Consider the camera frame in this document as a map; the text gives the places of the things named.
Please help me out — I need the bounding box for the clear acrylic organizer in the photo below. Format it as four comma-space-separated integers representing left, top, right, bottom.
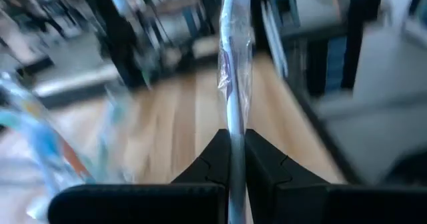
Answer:
0, 72, 134, 220

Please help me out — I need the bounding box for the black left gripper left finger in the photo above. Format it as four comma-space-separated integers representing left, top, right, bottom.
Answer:
48, 129, 232, 224

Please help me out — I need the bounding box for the purple white toothbrush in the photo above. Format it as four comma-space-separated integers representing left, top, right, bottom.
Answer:
216, 0, 256, 224

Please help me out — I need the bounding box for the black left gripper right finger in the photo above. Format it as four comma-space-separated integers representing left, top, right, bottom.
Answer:
245, 129, 427, 224

